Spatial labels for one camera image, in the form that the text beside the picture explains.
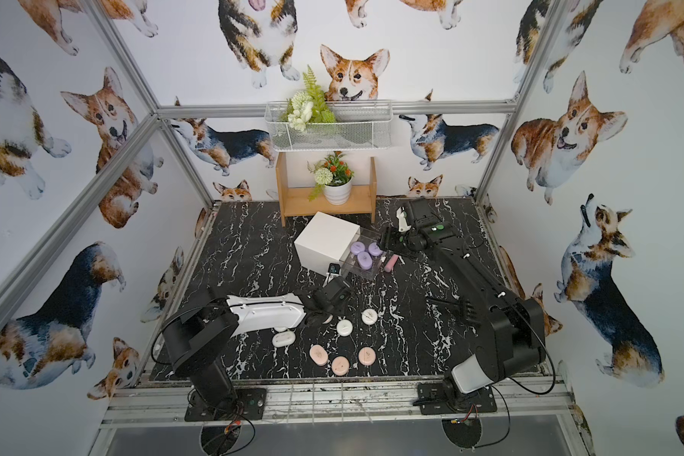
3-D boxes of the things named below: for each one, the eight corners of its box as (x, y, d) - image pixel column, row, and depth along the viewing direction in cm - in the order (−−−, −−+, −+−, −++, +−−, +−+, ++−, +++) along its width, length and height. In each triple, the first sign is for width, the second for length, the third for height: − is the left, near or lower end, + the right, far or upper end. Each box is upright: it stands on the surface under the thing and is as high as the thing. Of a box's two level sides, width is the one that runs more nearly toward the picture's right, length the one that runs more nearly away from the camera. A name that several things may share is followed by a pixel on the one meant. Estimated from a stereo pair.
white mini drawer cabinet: (299, 269, 103) (291, 245, 92) (322, 236, 113) (317, 211, 101) (339, 286, 98) (336, 264, 87) (360, 250, 108) (359, 225, 97)
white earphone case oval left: (272, 347, 85) (271, 345, 84) (275, 333, 88) (273, 331, 86) (294, 347, 85) (293, 344, 84) (296, 333, 88) (295, 331, 86)
